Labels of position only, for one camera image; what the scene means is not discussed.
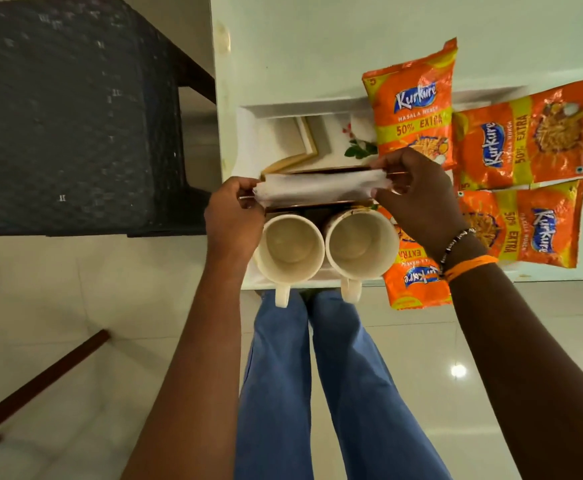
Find person's left hand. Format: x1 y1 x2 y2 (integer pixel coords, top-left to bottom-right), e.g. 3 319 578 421
203 176 267 268

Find person's right hand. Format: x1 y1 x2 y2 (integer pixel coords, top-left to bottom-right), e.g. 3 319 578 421
370 147 468 258

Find white cloth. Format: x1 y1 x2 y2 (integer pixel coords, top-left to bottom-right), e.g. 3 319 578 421
253 169 393 209

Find person's right forearm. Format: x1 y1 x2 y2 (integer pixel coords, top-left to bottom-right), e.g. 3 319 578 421
441 234 583 480

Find person's left forearm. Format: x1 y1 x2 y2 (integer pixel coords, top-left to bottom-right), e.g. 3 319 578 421
120 259 252 480

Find white floral tray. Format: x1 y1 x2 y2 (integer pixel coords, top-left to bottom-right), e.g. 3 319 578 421
232 97 378 178

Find orange snack packet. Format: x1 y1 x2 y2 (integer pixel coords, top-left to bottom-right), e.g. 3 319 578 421
452 78 583 191
362 37 459 171
458 179 583 269
377 205 454 311

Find dark copper-rimmed tray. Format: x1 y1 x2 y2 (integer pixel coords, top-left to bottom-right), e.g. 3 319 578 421
264 165 410 226

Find cream ceramic mug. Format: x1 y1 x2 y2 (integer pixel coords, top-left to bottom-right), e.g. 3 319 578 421
252 214 326 309
324 209 401 304

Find orange wristband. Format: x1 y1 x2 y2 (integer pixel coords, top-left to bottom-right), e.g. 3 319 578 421
443 255 500 284

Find black wicker chair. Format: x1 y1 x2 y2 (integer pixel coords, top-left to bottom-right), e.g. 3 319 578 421
0 0 217 239

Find person's blue jeans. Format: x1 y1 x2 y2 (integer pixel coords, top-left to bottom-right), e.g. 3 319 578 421
234 289 453 480

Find brown wooden stick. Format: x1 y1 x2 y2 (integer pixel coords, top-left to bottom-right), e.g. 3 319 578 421
0 329 112 464

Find black and white beaded bracelet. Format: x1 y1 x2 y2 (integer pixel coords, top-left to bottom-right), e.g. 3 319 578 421
439 227 478 272

